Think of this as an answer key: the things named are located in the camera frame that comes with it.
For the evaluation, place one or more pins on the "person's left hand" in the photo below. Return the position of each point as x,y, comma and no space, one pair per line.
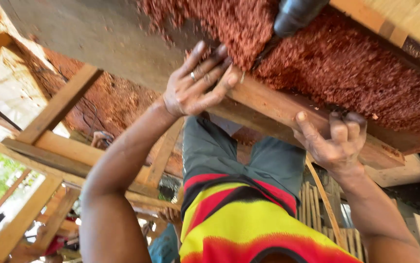
186,93

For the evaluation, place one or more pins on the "person's right hand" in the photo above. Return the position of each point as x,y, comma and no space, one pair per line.
336,153

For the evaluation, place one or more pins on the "reddish wooden plank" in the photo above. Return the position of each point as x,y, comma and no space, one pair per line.
279,109

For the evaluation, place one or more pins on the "thin bamboo strip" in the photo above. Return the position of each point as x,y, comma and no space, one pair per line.
325,201

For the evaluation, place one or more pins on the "row of bamboo slats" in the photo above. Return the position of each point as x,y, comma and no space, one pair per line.
314,208

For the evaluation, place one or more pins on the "grey green shorts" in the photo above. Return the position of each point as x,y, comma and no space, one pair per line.
217,149

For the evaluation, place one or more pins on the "pale wood offcut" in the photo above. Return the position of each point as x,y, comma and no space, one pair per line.
400,173

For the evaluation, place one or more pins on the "pile of red wood shavings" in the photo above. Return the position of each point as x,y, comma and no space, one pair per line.
341,65

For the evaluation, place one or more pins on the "grey wooden workbench board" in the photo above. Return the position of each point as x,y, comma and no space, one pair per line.
104,33

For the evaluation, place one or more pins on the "yellow red striped shirt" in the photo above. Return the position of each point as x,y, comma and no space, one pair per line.
246,226

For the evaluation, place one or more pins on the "black power tool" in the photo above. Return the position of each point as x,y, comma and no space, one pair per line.
296,14

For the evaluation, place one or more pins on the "pale wooden plank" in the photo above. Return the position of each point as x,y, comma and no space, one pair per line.
407,22

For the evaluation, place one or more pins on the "wooden frame structure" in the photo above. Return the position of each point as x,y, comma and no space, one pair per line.
49,153

